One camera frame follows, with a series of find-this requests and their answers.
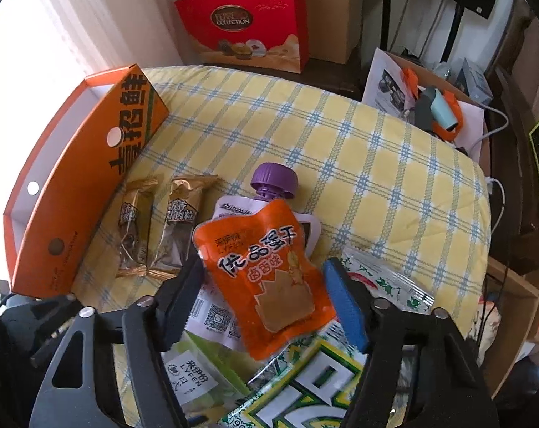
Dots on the black stand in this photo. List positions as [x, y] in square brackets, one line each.
[387, 9]

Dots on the open cardboard bin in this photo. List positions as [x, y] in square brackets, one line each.
[514, 294]

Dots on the dark wooden headboard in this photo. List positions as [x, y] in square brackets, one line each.
[514, 187]

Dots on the small green white packet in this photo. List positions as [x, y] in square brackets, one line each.
[394, 285]

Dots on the light green snack packet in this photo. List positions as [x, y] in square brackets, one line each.
[193, 379]

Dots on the orange snack packet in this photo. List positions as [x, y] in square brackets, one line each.
[260, 276]

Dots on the orange cardboard box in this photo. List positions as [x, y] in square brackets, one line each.
[73, 196]

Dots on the large green yellow packet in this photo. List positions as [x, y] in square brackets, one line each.
[305, 379]

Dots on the grey blue box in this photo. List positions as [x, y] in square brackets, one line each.
[474, 80]

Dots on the open cardboard box with tools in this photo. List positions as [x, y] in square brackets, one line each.
[430, 73]

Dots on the brown snack packet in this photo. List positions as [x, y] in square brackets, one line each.
[178, 223]
[135, 227]

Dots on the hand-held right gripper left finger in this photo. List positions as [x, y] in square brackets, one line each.
[184, 298]

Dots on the red chocolate gift box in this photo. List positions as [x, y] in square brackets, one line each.
[251, 9]

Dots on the light blue cylinder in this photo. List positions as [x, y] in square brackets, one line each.
[445, 109]

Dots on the purple capped drink pouch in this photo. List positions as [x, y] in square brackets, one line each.
[273, 180]

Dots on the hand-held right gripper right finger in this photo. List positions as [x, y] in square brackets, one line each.
[345, 303]

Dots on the printed paper sheet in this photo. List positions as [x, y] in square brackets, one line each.
[381, 80]

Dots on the large brown cardboard box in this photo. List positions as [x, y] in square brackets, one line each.
[336, 18]

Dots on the orange plastic piece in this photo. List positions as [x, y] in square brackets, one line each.
[447, 131]
[410, 79]

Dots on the yellow plaid blanket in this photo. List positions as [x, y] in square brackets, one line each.
[340, 165]

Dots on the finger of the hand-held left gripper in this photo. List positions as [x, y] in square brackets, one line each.
[51, 312]

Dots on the white curtain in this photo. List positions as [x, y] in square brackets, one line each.
[95, 18]

